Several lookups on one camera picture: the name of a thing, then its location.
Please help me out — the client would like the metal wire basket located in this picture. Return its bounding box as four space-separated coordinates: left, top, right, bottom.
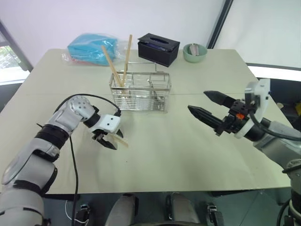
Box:
109 61 172 114

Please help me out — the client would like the pinkish item in bowl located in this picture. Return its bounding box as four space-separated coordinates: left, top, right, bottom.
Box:
188 43 204 56

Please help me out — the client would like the black slanted pole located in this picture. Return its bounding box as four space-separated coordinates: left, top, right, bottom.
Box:
206 0 235 49

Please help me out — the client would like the grey rounded shape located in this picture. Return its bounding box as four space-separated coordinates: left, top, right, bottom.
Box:
104 193 139 226
166 192 201 226

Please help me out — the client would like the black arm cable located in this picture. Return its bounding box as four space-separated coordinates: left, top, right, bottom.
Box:
53 94 122 226
249 109 301 142

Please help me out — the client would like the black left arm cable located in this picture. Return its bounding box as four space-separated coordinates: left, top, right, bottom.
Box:
53 94 122 226

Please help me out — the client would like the black block with buckle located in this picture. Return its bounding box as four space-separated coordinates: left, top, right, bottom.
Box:
75 203 91 226
206 203 225 226

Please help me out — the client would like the dark bulky object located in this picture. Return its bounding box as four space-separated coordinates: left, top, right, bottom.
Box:
269 77 301 129

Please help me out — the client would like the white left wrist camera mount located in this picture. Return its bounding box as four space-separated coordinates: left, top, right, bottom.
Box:
88 114 122 136

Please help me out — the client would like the wooden chopstick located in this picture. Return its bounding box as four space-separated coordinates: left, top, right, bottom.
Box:
108 133 129 148
121 34 133 95
101 45 125 89

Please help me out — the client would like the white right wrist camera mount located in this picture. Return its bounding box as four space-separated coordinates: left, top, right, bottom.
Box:
234 78 271 139

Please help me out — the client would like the metal spoon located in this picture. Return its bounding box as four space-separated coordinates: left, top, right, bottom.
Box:
147 79 165 110

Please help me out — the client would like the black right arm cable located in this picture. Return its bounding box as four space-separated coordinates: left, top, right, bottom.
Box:
249 109 301 142

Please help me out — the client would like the pale green bowl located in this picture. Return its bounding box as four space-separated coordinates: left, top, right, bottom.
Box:
182 43 208 64

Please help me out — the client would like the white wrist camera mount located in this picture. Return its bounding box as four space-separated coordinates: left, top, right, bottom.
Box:
234 78 271 139
88 114 122 136

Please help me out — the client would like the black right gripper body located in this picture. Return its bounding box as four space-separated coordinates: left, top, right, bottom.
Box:
214 98 254 137

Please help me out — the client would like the thin white wire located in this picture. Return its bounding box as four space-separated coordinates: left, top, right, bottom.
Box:
64 200 83 223

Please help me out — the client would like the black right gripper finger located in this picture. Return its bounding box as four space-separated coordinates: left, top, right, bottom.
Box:
203 90 236 109
187 105 224 131

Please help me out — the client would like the clear plastic bag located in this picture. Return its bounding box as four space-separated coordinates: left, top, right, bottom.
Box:
61 32 130 68

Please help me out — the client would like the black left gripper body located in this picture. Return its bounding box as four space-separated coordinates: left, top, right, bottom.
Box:
91 130 110 142

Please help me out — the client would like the black tissue box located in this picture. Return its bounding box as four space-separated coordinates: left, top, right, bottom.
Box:
137 32 181 68

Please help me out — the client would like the grey window frame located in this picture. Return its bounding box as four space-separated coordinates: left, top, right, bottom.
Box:
0 18 34 72

